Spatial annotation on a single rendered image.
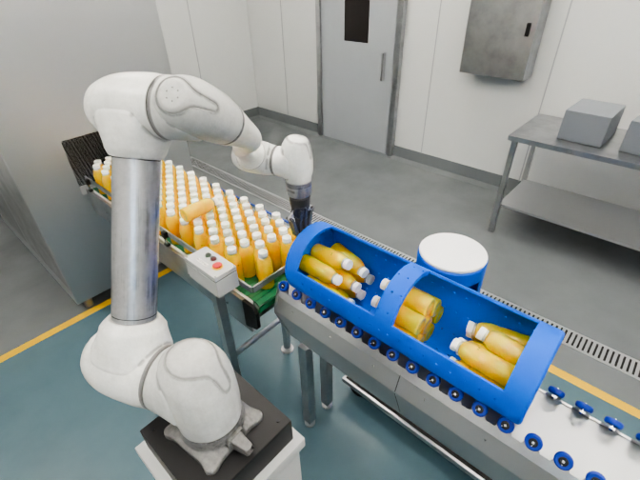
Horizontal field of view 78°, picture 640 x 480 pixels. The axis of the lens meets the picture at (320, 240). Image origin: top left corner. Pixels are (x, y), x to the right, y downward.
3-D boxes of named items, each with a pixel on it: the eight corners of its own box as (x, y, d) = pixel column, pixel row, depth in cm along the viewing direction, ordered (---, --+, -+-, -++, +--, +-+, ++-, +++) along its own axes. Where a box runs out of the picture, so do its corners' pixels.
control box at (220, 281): (219, 298, 151) (214, 278, 145) (190, 276, 162) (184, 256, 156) (239, 285, 157) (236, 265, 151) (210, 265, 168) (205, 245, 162)
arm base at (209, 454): (223, 489, 88) (218, 477, 85) (162, 434, 99) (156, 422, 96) (276, 425, 100) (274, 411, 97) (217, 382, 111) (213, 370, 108)
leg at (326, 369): (327, 411, 220) (326, 333, 184) (319, 405, 223) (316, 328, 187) (333, 404, 223) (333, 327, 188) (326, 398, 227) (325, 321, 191)
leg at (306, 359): (310, 430, 211) (305, 352, 176) (302, 423, 215) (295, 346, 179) (317, 422, 215) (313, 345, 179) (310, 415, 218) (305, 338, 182)
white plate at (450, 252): (408, 237, 175) (408, 240, 176) (438, 277, 153) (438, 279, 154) (465, 228, 180) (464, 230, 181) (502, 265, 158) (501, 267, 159)
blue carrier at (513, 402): (510, 446, 108) (543, 378, 92) (286, 299, 156) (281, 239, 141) (543, 379, 125) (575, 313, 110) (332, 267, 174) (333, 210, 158)
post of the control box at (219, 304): (245, 425, 214) (212, 286, 157) (240, 420, 217) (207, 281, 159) (250, 420, 217) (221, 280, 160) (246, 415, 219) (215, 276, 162)
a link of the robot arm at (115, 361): (139, 427, 89) (66, 400, 96) (186, 390, 104) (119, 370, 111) (146, 63, 75) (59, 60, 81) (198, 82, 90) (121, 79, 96)
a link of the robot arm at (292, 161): (318, 174, 141) (284, 170, 145) (316, 132, 132) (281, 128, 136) (307, 189, 133) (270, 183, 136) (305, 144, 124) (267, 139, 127)
